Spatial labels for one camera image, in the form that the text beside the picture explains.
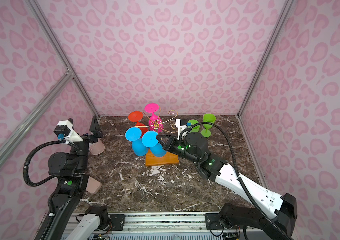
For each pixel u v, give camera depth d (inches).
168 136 23.3
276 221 14.5
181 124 23.4
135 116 29.0
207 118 38.5
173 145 22.0
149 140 24.8
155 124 28.9
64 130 18.2
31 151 15.4
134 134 26.7
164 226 28.6
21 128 24.7
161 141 23.8
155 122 28.7
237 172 18.1
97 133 22.2
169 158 37.2
